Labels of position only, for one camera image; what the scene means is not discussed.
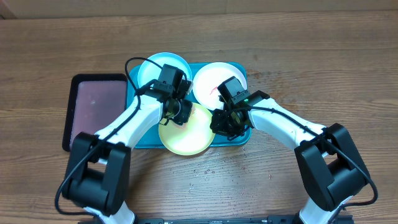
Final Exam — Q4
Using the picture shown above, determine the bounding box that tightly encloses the white plate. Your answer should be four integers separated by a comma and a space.
193, 62, 247, 110

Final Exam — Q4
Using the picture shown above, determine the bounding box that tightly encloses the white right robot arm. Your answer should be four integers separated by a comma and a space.
210, 96, 377, 223

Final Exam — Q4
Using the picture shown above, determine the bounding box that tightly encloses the yellow plate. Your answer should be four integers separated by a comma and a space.
158, 103, 215, 156

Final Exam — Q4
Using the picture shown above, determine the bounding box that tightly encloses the black tray with pink water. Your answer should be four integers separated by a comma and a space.
62, 73, 127, 152

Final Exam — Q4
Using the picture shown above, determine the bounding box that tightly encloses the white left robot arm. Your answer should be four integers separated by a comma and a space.
54, 95, 193, 223

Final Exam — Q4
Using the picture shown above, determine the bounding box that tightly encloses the light blue plate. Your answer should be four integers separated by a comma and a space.
137, 52, 193, 87

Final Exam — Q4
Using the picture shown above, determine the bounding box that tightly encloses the pink green sponge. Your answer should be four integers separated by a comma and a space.
175, 108, 195, 126

